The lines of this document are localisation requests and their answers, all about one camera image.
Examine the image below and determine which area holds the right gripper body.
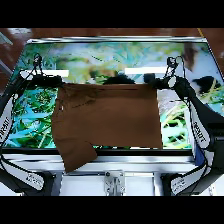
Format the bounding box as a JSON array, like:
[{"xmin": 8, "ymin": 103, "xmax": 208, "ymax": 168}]
[{"xmin": 143, "ymin": 73, "xmax": 168, "ymax": 91}]

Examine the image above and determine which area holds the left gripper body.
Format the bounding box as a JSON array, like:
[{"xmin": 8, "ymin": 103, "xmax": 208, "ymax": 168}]
[{"xmin": 32, "ymin": 74, "xmax": 65, "ymax": 89}]

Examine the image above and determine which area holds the brown shirt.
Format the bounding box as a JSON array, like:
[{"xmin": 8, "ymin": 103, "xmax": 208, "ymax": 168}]
[{"xmin": 50, "ymin": 82, "xmax": 164, "ymax": 174}]

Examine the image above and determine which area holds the silver frame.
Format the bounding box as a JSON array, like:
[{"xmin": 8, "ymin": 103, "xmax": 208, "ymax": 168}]
[{"xmin": 0, "ymin": 35, "xmax": 224, "ymax": 197}]

